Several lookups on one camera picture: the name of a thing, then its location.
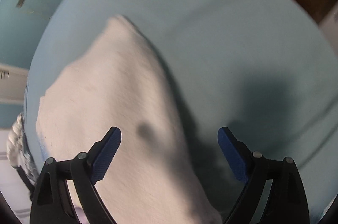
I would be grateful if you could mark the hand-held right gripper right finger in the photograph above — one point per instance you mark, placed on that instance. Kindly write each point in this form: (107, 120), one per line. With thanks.
(235, 158)

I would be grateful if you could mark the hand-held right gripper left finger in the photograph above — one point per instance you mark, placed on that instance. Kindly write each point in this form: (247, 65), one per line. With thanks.
(105, 158)

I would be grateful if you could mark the cream and blue knit sweater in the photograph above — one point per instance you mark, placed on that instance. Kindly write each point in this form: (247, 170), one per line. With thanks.
(118, 97)

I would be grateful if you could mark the grey crumpled cloth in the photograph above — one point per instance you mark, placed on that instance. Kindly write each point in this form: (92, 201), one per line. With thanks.
(27, 163)

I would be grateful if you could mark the white puffy cloth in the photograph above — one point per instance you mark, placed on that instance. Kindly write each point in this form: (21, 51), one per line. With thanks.
(15, 139)

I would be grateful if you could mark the bed with light blue sheet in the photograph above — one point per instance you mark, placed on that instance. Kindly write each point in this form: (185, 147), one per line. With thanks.
(224, 41)

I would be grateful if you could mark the white door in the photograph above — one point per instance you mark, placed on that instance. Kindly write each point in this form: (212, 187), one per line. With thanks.
(12, 81)

